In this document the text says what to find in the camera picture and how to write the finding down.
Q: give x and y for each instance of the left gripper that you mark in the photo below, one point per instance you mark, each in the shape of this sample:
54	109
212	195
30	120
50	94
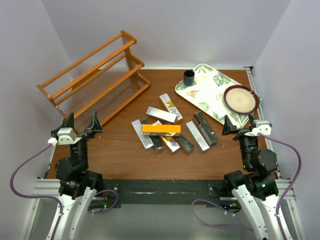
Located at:
94	126

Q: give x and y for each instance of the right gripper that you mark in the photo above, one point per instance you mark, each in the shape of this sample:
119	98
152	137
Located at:
229	127

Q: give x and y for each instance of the white orange R.O toothpaste box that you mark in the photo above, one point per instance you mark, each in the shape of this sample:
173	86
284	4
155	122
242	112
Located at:
170	106

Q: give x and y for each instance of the gold honeycomb toothpaste box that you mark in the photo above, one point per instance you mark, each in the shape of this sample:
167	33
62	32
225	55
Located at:
169	141

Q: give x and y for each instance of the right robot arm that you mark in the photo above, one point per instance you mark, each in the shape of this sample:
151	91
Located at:
256	191

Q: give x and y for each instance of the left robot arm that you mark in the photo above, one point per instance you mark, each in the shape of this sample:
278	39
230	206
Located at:
72	171

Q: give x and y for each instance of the orange wooden shelf rack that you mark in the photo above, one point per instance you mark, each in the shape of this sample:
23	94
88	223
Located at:
105	81

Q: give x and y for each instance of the red rimmed beige plate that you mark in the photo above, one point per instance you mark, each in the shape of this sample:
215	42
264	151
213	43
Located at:
241	99

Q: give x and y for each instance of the silver toothpaste box right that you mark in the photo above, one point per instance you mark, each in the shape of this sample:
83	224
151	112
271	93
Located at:
201	142

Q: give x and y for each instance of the silver toothpaste box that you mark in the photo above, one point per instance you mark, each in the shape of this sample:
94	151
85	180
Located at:
201	142
162	115
145	140

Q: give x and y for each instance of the floral serving tray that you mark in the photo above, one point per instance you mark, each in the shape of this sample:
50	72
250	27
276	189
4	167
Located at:
207	94

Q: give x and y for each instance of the silver toothpaste box left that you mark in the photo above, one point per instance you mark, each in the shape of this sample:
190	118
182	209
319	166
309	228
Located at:
145	140

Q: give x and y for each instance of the silver toothpaste box upper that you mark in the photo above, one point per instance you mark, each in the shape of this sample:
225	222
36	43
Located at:
162	115

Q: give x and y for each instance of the dark blue mug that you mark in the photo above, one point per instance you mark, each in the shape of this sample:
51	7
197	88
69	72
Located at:
188	77

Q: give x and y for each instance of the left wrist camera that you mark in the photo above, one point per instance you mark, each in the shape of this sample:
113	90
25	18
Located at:
63	136

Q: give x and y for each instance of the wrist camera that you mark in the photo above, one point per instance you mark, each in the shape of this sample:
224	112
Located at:
63	136
259	127

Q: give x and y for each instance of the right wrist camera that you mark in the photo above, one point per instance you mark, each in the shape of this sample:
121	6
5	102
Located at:
259	127

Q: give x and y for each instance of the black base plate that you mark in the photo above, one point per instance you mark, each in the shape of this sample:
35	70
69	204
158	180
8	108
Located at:
169	192

